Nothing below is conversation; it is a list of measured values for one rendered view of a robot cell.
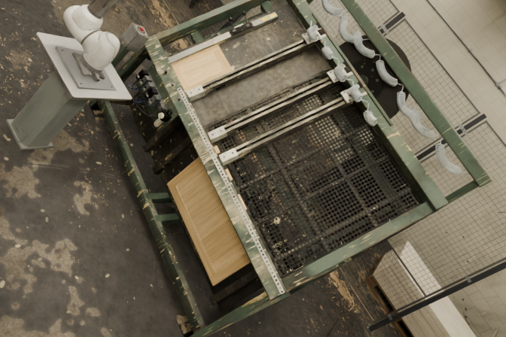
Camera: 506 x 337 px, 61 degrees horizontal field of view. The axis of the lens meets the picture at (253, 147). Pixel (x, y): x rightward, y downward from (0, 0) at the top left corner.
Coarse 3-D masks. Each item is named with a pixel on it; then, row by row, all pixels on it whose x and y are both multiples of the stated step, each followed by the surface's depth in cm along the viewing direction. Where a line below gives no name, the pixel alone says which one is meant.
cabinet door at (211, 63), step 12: (216, 48) 341; (180, 60) 338; (192, 60) 337; (204, 60) 337; (216, 60) 337; (180, 72) 334; (192, 72) 334; (204, 72) 333; (216, 72) 333; (228, 72) 332; (192, 84) 330
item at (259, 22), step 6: (270, 18) 348; (276, 18) 351; (258, 24) 346; (264, 24) 350; (246, 30) 345; (222, 36) 343; (228, 36) 343; (234, 36) 345; (204, 42) 341; (210, 42) 341; (216, 42) 341; (222, 42) 344; (192, 48) 339; (198, 48) 339; (204, 48) 340; (180, 54) 337; (186, 54) 337; (192, 54) 339; (174, 60) 335
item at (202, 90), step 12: (312, 36) 332; (324, 36) 332; (288, 48) 333; (300, 48) 334; (264, 60) 332; (276, 60) 333; (240, 72) 326; (252, 72) 331; (204, 84) 323; (216, 84) 322; (228, 84) 329; (192, 96) 320
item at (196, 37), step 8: (264, 8) 361; (272, 8) 361; (256, 16) 361; (192, 32) 354; (216, 32) 356; (192, 40) 359; (200, 40) 351; (320, 96) 329; (344, 128) 318; (352, 128) 318; (248, 136) 317; (256, 136) 317; (352, 136) 315; (256, 152) 313; (264, 152) 312; (368, 152) 310; (264, 160) 310; (360, 160) 311; (368, 160) 308; (384, 176) 303; (376, 184) 302; (384, 184) 300; (280, 200) 304; (288, 200) 298; (296, 208) 296; (400, 208) 294; (296, 216) 294; (344, 232) 290; (304, 240) 288; (328, 240) 289
